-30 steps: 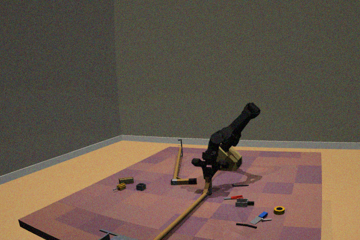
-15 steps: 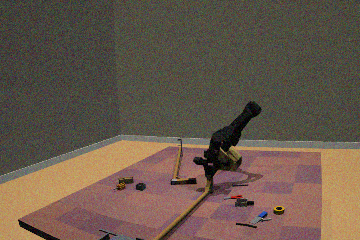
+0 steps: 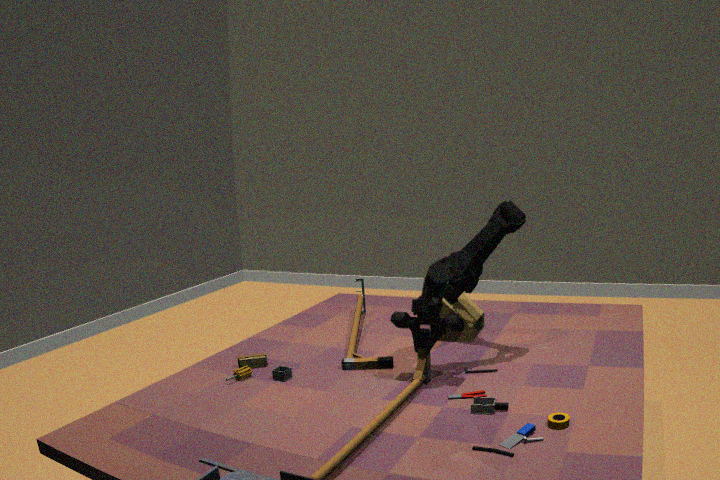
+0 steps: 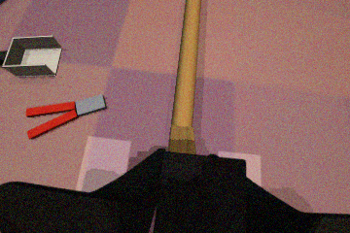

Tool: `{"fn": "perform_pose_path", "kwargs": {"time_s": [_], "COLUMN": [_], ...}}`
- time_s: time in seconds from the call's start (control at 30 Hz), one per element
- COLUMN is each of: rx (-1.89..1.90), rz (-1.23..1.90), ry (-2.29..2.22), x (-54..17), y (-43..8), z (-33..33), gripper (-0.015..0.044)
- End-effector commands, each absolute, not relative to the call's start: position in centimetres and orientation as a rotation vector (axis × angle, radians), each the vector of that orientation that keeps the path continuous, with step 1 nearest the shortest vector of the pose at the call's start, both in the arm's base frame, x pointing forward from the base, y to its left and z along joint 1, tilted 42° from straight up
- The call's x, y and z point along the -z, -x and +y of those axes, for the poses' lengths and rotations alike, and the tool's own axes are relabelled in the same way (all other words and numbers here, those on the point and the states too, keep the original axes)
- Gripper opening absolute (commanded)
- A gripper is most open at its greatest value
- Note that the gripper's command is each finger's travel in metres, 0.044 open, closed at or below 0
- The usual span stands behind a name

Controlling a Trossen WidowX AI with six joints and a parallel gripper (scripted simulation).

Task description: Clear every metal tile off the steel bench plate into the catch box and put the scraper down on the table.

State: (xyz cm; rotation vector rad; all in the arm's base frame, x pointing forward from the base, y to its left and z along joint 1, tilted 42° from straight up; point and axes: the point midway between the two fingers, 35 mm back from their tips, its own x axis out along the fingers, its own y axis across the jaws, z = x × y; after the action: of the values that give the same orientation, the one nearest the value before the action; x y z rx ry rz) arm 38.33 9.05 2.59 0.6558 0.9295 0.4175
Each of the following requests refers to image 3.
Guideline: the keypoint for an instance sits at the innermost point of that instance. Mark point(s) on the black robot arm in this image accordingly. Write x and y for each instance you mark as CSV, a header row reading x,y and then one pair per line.
x,y
462,269

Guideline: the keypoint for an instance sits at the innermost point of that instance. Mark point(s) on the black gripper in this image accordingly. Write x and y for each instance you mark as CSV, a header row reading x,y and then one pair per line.
x,y
438,325

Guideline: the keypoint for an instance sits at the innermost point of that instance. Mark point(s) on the yellow roll of tape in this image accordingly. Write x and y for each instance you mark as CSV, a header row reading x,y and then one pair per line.
x,y
558,421

